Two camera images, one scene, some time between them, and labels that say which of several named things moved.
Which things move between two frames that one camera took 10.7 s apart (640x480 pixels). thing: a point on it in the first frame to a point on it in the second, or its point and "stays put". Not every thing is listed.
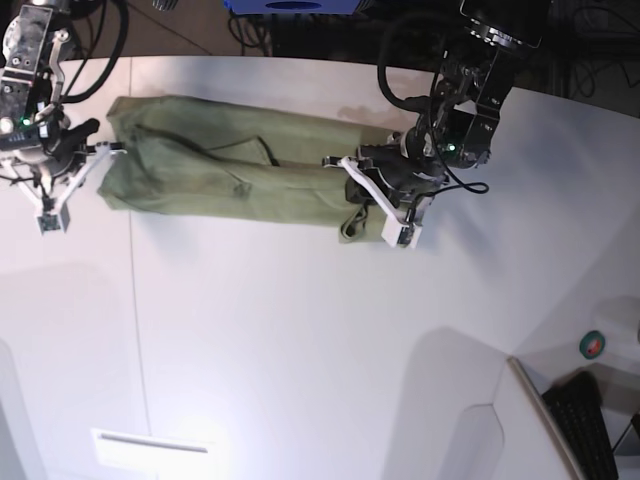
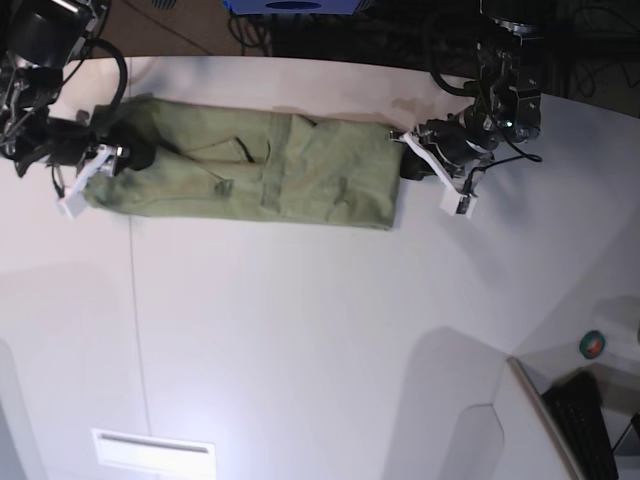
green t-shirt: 200,153 stays put
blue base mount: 293,7 stays put
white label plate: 139,454 stays put
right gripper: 395,162 to 461,138
